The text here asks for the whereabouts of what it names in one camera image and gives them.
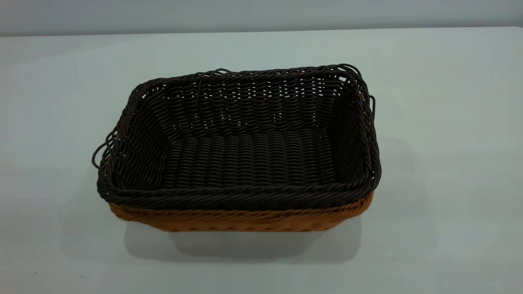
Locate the dark brown wicker basket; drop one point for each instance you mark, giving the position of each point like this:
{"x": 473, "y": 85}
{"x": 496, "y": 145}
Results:
{"x": 249, "y": 159}

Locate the light brown wicker basket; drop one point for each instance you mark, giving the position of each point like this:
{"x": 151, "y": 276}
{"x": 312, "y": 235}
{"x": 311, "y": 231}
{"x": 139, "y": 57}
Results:
{"x": 245, "y": 221}

